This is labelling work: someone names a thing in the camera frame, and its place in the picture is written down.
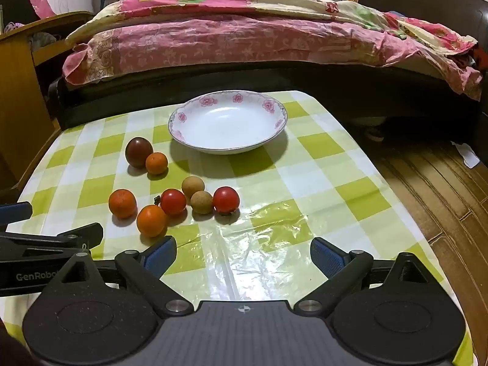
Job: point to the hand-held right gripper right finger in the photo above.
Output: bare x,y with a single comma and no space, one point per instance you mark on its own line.
328,257

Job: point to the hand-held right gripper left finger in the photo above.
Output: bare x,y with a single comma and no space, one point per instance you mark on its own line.
160,254

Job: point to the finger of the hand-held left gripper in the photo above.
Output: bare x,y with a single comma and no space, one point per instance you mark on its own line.
76,234
15,211

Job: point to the bright orange mandarin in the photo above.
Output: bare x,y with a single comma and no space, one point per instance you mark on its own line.
151,221

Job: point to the red tomato with stem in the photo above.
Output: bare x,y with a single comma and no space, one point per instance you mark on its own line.
173,202

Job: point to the deep orange mandarin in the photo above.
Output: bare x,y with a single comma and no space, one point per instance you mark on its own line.
122,203

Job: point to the tan longan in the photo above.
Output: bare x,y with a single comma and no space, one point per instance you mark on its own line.
201,202
192,186

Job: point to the small orange mandarin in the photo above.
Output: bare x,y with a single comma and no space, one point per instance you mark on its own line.
156,163

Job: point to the dark brown tomato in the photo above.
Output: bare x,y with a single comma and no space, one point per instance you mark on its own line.
138,151

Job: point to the white floral plate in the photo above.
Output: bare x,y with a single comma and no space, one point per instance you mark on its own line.
228,125

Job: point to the dark red cloth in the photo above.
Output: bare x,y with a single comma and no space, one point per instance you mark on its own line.
9,347

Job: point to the green checked tablecloth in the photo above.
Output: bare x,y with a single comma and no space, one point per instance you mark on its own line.
267,183

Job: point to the wooden cabinet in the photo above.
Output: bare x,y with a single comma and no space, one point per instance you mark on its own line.
19,103

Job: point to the shoe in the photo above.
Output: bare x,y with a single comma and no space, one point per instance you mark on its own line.
373,132

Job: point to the white paper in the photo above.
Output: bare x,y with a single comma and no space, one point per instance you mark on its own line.
467,154

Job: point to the pink floral bedsheet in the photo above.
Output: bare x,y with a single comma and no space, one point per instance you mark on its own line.
228,45

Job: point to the colourful floral quilt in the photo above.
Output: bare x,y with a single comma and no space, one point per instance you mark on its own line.
228,0

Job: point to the dark wooden headboard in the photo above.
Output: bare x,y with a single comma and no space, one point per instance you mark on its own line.
419,0

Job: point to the dark bed frame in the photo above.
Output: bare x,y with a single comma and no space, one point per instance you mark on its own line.
228,80

